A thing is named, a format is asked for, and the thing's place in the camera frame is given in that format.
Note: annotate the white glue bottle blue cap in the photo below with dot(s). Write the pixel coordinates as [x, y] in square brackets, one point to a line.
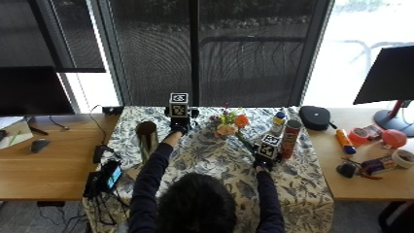
[278, 123]

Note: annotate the black phone lit screen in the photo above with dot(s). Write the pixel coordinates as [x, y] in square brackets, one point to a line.
[110, 176]

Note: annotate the black monitor red stand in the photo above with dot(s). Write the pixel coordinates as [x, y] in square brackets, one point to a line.
[387, 76]

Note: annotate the white marker cube on left glove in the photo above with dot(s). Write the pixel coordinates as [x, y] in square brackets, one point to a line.
[178, 105]

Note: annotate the person's left hand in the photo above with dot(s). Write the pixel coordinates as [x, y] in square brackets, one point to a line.
[178, 125]

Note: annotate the small black box device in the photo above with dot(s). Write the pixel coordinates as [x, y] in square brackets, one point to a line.
[112, 110]

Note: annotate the green pen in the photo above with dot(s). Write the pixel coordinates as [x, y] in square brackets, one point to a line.
[13, 138]

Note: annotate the white tape roll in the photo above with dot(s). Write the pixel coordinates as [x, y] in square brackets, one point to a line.
[403, 158]

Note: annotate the red round ball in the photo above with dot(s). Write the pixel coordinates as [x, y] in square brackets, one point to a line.
[394, 138]

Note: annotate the red tape roll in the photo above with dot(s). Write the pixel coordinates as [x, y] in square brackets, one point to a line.
[358, 136]

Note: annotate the white marker cube on right glove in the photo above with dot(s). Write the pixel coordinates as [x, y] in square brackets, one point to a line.
[269, 146]

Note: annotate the white marker cube on glove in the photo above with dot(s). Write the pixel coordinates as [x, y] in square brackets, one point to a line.
[269, 146]
[178, 105]

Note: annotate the black flat box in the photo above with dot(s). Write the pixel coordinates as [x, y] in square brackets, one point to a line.
[92, 185]

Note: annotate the person's right hand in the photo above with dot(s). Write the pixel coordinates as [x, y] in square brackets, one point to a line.
[262, 161]

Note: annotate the dark chair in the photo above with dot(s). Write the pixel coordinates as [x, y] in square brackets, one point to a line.
[397, 217]

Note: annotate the orange tube blue cap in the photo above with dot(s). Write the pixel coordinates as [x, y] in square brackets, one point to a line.
[345, 141]

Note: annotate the dark roller blind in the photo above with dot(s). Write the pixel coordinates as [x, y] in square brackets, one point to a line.
[68, 35]

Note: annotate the black zip case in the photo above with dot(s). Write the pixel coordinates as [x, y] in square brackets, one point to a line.
[314, 118]

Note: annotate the small black round object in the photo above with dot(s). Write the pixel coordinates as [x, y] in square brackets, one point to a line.
[346, 169]

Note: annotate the purple box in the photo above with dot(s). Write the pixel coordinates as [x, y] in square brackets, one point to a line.
[377, 165]

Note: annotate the red chip can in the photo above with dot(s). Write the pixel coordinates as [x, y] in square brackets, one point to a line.
[290, 138]

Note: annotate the artificial flower bouquet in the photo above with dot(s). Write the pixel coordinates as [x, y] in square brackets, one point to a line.
[228, 126]

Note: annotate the white notepad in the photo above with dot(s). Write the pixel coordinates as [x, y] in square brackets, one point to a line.
[15, 134]

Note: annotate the grey computer mouse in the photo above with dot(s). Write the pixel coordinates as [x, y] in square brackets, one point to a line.
[39, 145]

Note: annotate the blue white floral tablecloth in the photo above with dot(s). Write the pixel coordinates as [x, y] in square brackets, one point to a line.
[297, 187]

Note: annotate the black power adapter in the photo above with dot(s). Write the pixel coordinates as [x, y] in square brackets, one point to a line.
[100, 153]

